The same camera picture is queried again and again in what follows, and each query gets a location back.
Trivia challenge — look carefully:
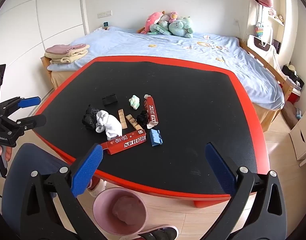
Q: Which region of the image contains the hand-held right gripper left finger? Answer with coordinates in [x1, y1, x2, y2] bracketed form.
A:
[19, 142, 104, 240]

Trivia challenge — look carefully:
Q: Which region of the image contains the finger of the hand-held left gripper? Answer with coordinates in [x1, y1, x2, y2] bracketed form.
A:
[0, 96, 42, 117]
[0, 114, 47, 138]

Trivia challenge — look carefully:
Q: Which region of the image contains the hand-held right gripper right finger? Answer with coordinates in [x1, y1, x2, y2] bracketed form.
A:
[205, 142, 288, 240]

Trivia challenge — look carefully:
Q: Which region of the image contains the pink trash bin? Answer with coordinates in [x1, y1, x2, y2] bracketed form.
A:
[92, 187, 148, 237]

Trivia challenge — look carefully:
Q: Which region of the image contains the red printed carton box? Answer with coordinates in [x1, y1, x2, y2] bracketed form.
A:
[144, 94, 160, 128]
[100, 129, 147, 155]

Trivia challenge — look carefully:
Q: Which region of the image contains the green white sock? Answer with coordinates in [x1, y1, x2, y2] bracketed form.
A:
[129, 95, 140, 110]

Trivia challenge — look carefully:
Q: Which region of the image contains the person's left hand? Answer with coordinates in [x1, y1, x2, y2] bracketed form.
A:
[0, 143, 12, 162]

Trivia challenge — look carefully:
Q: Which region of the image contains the person's shoe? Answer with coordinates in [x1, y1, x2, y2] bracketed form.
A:
[87, 179, 105, 197]
[137, 225, 179, 240]

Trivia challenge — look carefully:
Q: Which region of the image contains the person's leg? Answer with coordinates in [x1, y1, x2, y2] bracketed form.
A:
[1, 143, 76, 220]

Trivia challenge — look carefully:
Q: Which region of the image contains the black patterned sock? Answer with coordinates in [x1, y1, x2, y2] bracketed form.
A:
[82, 104, 100, 130]

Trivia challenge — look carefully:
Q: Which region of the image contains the folded beige towel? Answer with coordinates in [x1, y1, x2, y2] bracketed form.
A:
[45, 49, 90, 65]

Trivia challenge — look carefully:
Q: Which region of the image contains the wooden clothespin half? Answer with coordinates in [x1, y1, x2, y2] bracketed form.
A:
[118, 109, 127, 130]

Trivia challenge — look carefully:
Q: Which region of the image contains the folded pink blanket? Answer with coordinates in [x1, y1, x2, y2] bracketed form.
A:
[45, 44, 90, 55]

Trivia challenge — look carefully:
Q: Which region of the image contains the blue plastic clip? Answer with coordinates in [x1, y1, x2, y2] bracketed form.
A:
[149, 129, 164, 147]

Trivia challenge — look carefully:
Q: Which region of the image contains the small black box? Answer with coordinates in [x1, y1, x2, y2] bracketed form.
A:
[102, 94, 118, 106]

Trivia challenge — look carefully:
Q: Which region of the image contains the black crumpled cloth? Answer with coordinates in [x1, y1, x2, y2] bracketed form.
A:
[136, 110, 150, 127]

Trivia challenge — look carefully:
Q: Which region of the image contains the white drawer unit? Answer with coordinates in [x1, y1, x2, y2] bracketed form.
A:
[289, 110, 306, 167]

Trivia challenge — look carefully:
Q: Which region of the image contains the black bag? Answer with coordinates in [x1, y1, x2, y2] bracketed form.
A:
[281, 65, 304, 88]

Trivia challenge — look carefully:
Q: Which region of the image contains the white tote bag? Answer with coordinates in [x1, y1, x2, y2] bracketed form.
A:
[246, 26, 278, 55]

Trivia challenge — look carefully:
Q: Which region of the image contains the light blue bedsheet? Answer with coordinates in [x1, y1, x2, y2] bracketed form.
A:
[47, 26, 285, 110]

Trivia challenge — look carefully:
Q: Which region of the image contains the rainbow bag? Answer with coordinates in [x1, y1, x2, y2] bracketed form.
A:
[255, 24, 265, 39]

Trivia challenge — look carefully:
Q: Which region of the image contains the green plush toy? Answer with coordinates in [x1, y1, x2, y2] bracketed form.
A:
[168, 16, 194, 38]

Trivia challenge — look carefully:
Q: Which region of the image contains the pink dolphin plush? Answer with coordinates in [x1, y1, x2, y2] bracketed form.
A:
[140, 12, 166, 35]

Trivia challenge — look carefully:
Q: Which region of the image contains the striped plush toy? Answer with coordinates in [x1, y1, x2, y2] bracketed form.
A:
[147, 20, 173, 36]

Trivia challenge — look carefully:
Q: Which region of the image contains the wooden bed frame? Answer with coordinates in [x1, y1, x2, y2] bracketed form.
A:
[41, 37, 297, 105]

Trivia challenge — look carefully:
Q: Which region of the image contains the white wall shelf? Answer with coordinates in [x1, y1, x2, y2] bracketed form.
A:
[267, 0, 286, 27]

